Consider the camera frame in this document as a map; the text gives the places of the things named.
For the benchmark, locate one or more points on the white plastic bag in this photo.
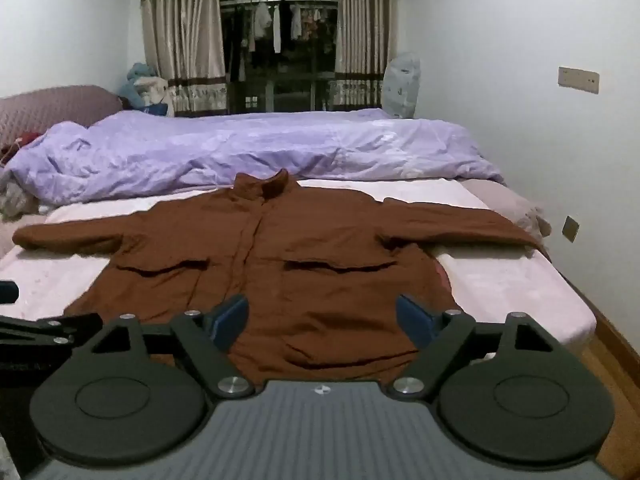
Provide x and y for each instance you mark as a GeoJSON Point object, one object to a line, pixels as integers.
{"type": "Point", "coordinates": [402, 85]}

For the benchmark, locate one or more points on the beige wall switch plate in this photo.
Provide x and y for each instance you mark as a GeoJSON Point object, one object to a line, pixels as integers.
{"type": "Point", "coordinates": [579, 80]}

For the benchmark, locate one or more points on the red cloth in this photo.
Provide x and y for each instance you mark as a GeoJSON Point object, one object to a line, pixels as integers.
{"type": "Point", "coordinates": [22, 145]}

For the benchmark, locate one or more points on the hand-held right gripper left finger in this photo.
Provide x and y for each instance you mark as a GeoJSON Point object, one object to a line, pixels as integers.
{"type": "Point", "coordinates": [231, 317]}

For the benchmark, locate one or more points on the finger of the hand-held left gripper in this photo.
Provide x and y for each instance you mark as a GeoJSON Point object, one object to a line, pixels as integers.
{"type": "Point", "coordinates": [7, 293]}
{"type": "Point", "coordinates": [45, 330]}

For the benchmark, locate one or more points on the grey crumpled cloth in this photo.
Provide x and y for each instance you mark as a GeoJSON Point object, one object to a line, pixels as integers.
{"type": "Point", "coordinates": [20, 195]}

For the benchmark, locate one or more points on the beige striped curtain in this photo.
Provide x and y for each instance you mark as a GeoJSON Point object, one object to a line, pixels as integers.
{"type": "Point", "coordinates": [362, 35]}
{"type": "Point", "coordinates": [185, 35]}

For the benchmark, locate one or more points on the pile of plush toys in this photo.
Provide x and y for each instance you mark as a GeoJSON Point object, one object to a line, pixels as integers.
{"type": "Point", "coordinates": [145, 87]}

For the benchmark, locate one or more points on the purple duvet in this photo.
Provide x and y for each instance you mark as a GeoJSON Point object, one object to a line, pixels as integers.
{"type": "Point", "coordinates": [200, 150]}

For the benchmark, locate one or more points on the pink patterned bed sheet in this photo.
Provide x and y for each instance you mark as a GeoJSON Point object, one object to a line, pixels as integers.
{"type": "Point", "coordinates": [500, 280]}

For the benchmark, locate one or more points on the small wall socket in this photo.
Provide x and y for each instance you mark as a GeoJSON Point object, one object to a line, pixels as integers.
{"type": "Point", "coordinates": [570, 228]}

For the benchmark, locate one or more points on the maroon striped pillow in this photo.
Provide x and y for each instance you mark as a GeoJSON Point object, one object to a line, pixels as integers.
{"type": "Point", "coordinates": [60, 110]}

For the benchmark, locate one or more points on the brown shirt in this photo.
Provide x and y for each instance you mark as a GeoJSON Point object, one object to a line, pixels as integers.
{"type": "Point", "coordinates": [300, 240]}

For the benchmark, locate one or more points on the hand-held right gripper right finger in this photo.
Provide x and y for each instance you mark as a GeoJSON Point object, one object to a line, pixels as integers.
{"type": "Point", "coordinates": [415, 317]}

